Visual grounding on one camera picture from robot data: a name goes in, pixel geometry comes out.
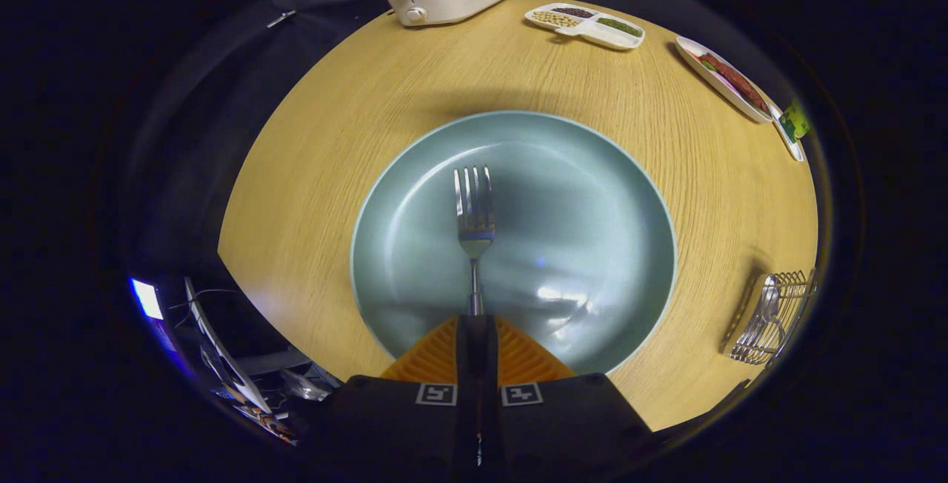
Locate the perforated metal basket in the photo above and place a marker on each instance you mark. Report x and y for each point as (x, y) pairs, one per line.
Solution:
(792, 320)

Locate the metal spoon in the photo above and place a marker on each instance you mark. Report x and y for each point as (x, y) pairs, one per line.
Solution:
(770, 305)

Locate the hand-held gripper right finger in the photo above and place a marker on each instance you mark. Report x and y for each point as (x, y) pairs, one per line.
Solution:
(563, 416)

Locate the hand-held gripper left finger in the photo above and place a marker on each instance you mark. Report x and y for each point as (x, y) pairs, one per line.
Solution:
(400, 416)

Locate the white divided snack tray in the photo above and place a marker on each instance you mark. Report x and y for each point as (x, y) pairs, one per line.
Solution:
(592, 32)

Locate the pile of green beans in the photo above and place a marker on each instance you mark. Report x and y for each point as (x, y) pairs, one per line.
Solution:
(618, 26)

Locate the white square saucer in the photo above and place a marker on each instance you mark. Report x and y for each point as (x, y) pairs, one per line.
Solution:
(789, 144)

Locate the teal round plate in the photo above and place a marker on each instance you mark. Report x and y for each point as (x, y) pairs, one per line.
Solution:
(578, 246)

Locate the pile of dark beans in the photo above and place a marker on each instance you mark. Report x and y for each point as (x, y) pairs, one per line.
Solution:
(574, 12)

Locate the brown steak piece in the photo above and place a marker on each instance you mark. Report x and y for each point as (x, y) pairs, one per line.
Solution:
(737, 83)

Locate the pile of yellow beans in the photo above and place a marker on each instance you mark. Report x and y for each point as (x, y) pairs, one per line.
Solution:
(555, 19)

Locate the green drink bottle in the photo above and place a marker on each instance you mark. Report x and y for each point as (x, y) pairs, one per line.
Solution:
(796, 121)

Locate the silver cloth clip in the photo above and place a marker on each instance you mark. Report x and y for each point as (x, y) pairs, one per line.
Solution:
(281, 18)

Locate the white oval food plate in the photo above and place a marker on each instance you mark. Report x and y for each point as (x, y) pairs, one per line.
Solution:
(715, 79)

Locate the lit computer monitor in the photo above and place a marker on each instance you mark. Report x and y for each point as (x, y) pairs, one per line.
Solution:
(148, 299)

